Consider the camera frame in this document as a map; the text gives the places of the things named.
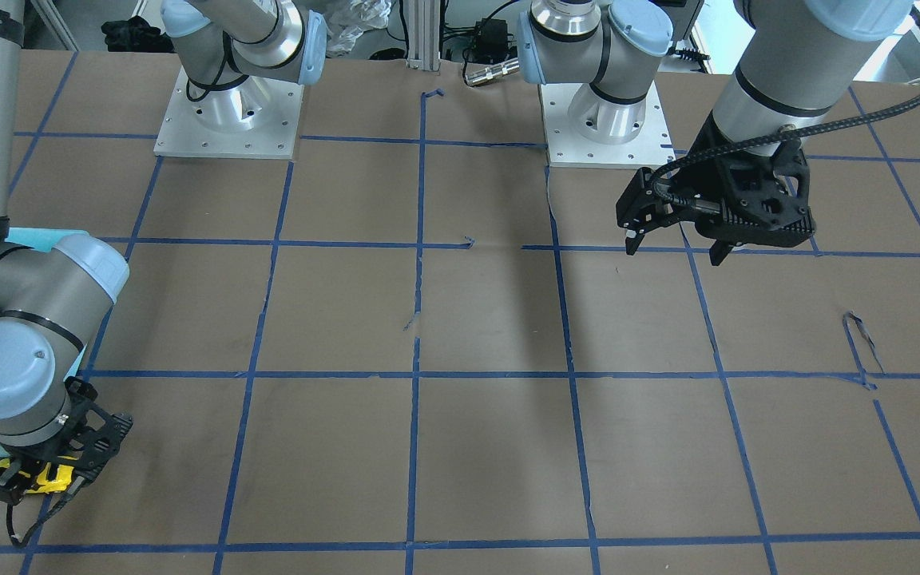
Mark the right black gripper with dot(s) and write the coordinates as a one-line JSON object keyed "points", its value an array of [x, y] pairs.
{"points": [[6, 481]]}

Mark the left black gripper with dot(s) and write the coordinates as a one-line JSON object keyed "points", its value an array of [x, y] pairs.
{"points": [[709, 177]]}

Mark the yellow beetle toy car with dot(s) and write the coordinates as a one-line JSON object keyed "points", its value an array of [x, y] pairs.
{"points": [[49, 477]]}

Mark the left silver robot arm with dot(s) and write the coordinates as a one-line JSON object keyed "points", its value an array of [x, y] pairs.
{"points": [[801, 58]]}

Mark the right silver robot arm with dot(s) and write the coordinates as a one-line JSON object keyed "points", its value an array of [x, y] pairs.
{"points": [[241, 63]]}

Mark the black power adapter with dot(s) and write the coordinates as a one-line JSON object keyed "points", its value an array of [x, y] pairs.
{"points": [[491, 40]]}

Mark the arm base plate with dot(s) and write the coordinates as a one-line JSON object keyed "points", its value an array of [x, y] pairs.
{"points": [[612, 124], [256, 120]]}

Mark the aluminium frame post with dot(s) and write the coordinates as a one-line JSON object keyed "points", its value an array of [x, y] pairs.
{"points": [[423, 37]]}

